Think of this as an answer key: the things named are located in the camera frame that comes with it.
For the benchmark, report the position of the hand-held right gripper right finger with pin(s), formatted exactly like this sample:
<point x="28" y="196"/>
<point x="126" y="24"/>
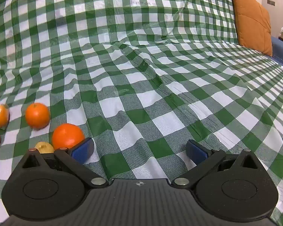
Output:
<point x="197" y="151"/>

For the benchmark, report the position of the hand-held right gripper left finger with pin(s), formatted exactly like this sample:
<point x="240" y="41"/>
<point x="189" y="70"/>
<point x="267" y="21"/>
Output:
<point x="82" y="151"/>

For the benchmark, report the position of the large orange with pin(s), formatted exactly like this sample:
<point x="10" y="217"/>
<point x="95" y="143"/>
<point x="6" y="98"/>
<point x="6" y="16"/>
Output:
<point x="67" y="136"/>

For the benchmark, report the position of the small yellow fruit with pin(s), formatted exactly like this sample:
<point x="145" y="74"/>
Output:
<point x="44" y="147"/>

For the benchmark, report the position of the medium orange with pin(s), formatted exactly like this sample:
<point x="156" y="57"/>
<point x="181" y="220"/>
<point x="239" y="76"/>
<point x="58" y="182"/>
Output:
<point x="37" y="115"/>

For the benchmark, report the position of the green white checked cloth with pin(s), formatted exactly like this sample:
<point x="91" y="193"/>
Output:
<point x="155" y="75"/>

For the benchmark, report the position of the orange cushion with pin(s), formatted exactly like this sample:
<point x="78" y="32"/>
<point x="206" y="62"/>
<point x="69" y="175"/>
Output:
<point x="250" y="16"/>

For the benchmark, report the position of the wall light switch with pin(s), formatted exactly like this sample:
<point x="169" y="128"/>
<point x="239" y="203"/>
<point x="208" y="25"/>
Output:
<point x="271" y="2"/>

